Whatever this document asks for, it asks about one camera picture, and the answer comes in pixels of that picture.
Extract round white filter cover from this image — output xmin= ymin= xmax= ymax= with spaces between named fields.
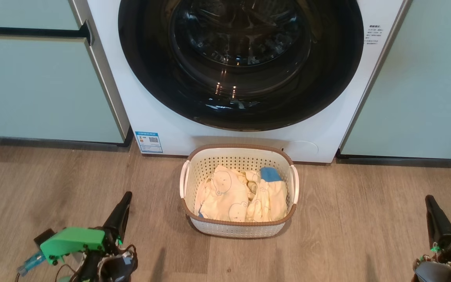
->
xmin=284 ymin=140 xmax=319 ymax=161

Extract dark cabinet plinth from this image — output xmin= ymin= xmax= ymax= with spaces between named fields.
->
xmin=0 ymin=129 xmax=134 ymax=152
xmin=335 ymin=150 xmax=451 ymax=170

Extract black recessed cabinet handle strip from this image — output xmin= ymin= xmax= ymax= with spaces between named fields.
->
xmin=0 ymin=20 xmax=94 ymax=46

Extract grey cabinet side panel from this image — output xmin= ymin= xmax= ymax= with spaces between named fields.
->
xmin=70 ymin=0 xmax=133 ymax=144

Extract pale green cabinet panels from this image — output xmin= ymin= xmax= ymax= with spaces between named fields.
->
xmin=340 ymin=0 xmax=451 ymax=160

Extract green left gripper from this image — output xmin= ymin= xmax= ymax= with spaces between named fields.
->
xmin=40 ymin=191 xmax=133 ymax=266

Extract grey text notice label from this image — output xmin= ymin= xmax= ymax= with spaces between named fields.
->
xmin=364 ymin=25 xmax=383 ymax=47

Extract light blue cabinet panel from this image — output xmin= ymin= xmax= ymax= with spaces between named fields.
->
xmin=0 ymin=35 xmax=126 ymax=144

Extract white perforated basket brown rim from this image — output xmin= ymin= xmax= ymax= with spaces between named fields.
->
xmin=179 ymin=144 xmax=299 ymax=239

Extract pale yellow bear print garment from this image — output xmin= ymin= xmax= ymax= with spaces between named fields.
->
xmin=194 ymin=164 xmax=250 ymax=222

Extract white front-load washing machine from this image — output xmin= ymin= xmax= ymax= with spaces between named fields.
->
xmin=87 ymin=0 xmax=412 ymax=164

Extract pale green drawer front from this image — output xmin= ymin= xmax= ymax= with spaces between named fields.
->
xmin=0 ymin=0 xmax=81 ymax=30

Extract blue energy label sticker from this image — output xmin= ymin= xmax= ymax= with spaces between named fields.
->
xmin=135 ymin=131 xmax=164 ymax=154

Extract black round glass washer door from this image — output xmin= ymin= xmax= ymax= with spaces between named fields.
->
xmin=118 ymin=0 xmax=364 ymax=132

